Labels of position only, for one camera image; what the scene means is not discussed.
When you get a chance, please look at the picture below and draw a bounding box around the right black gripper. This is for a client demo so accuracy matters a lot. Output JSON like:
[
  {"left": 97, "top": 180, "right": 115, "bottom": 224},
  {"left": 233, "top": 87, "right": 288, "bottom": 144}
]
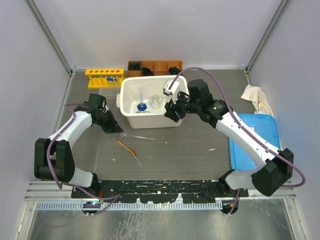
[{"left": 164, "top": 90, "right": 201, "bottom": 123}]

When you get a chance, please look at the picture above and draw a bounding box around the red yellow stick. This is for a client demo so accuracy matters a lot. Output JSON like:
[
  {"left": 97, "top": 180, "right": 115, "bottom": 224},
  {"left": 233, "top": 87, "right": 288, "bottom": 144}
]
[{"left": 116, "top": 138, "right": 137, "bottom": 156}]

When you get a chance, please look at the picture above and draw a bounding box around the white plastic tub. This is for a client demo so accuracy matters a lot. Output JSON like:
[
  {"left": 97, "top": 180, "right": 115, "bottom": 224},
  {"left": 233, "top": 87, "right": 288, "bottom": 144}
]
[{"left": 116, "top": 75, "right": 189, "bottom": 129}]

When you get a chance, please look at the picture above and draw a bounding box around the clear plastic pipette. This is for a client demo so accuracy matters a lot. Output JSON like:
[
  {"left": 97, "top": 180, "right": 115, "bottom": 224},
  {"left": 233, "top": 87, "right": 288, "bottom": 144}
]
[{"left": 94, "top": 143, "right": 100, "bottom": 168}]

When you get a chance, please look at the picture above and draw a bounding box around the yellow test tube rack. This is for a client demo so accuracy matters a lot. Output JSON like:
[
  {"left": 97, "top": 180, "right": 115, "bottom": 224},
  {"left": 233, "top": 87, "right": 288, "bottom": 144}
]
[{"left": 84, "top": 68, "right": 125, "bottom": 89}]

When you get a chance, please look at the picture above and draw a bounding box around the blue plastic lid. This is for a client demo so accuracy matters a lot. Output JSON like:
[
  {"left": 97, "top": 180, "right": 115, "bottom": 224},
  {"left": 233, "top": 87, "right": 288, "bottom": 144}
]
[{"left": 228, "top": 113, "right": 281, "bottom": 172}]

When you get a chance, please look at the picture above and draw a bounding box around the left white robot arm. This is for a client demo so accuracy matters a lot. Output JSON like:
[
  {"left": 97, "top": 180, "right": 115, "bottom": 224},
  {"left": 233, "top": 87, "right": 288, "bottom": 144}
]
[{"left": 34, "top": 93, "right": 123, "bottom": 198}]

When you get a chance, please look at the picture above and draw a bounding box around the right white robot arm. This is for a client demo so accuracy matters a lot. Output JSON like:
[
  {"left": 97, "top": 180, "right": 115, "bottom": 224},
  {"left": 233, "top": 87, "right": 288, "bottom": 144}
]
[{"left": 163, "top": 79, "right": 294, "bottom": 197}]

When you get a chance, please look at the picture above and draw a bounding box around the clear well plate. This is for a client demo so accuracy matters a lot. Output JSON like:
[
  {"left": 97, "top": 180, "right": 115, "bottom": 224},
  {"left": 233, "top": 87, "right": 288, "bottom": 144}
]
[{"left": 98, "top": 87, "right": 121, "bottom": 99}]

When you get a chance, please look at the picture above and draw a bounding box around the rolled tie blue pattern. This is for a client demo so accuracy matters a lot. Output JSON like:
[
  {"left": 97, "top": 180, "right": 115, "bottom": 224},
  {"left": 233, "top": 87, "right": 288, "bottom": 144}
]
[{"left": 168, "top": 66, "right": 181, "bottom": 76}]

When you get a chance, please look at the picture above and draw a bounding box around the wooden compartment tray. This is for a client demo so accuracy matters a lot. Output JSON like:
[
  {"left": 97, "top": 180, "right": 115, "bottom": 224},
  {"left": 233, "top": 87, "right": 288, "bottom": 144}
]
[{"left": 126, "top": 60, "right": 183, "bottom": 78}]

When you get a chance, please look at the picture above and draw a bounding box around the cream cloth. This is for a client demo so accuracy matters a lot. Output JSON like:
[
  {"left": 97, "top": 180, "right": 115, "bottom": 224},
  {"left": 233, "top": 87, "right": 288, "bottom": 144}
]
[{"left": 241, "top": 84, "right": 274, "bottom": 117}]

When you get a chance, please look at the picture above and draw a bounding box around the rolled tie orange pattern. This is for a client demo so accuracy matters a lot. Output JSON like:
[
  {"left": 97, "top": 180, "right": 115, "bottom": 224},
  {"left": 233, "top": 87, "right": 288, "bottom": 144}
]
[{"left": 141, "top": 67, "right": 154, "bottom": 77}]

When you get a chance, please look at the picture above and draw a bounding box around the rolled tie top left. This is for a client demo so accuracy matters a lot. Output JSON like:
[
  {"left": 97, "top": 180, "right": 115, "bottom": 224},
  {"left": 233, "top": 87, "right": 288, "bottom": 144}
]
[{"left": 128, "top": 61, "right": 142, "bottom": 71}]

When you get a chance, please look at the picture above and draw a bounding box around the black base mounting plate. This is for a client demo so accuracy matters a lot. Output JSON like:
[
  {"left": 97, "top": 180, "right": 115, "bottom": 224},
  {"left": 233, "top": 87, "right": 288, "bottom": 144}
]
[{"left": 86, "top": 180, "right": 237, "bottom": 204}]

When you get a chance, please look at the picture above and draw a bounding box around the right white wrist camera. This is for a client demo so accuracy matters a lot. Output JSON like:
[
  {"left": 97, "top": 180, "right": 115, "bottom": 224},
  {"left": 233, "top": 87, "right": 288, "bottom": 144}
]
[{"left": 163, "top": 79, "right": 181, "bottom": 96}]

